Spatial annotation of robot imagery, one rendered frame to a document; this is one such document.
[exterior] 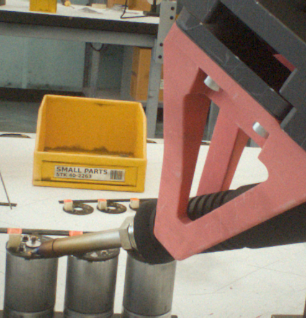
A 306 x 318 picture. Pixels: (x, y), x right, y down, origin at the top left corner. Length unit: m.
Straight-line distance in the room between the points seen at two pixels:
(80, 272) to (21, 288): 0.03
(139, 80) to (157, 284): 4.09
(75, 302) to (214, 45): 0.17
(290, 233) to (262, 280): 0.25
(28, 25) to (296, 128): 2.47
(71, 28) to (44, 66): 2.11
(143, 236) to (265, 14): 0.11
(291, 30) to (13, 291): 0.20
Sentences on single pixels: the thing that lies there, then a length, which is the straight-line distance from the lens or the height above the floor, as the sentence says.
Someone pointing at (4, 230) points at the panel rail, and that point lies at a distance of 0.34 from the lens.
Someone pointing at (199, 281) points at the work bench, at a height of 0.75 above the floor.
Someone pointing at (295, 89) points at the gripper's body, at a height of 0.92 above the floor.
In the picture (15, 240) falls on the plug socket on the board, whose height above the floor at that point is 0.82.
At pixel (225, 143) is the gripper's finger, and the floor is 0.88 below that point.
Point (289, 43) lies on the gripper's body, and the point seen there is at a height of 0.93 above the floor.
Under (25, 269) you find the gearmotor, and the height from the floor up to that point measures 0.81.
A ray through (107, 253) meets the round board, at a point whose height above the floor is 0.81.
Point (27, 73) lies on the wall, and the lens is 4.74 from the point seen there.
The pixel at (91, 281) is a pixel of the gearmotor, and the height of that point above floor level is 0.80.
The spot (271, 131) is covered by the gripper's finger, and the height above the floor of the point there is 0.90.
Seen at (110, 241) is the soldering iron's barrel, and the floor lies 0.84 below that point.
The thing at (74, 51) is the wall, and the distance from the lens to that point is 4.74.
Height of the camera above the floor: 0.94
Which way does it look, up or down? 15 degrees down
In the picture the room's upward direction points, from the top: 6 degrees clockwise
